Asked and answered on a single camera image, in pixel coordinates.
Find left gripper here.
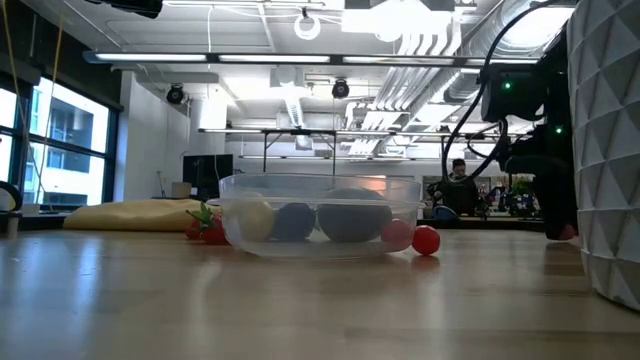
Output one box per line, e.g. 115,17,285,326
83,0,165,20

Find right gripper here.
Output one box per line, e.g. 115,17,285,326
504,122,577,241

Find small red tomato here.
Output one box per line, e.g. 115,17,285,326
410,224,442,257

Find brown kiwi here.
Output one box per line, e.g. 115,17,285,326
316,186,394,244

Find clear plastic container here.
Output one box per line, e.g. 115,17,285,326
207,172,427,260

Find purple eggplant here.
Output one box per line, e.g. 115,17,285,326
272,201,317,243

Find green office plant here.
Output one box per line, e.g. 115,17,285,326
509,177,534,197

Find long white light strip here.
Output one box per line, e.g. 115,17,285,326
82,49,569,70

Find white faceted pot with succulents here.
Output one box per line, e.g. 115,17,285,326
566,0,640,312

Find black ceiling spotlight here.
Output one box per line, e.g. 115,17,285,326
165,83,186,106
330,78,351,100

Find person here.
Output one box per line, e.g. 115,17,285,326
426,157,482,220

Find black computer monitor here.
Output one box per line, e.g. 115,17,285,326
181,153,235,202

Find yellow-orange folded cloth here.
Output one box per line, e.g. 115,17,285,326
62,198,224,233

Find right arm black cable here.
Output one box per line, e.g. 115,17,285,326
440,0,554,187

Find white ring lamp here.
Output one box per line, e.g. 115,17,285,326
293,11,322,42

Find black metal rig frame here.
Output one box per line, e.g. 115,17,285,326
198,127,511,176

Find black aluminium table frame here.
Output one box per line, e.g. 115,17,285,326
0,212,547,234

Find black round bracket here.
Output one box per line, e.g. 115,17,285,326
0,179,24,239

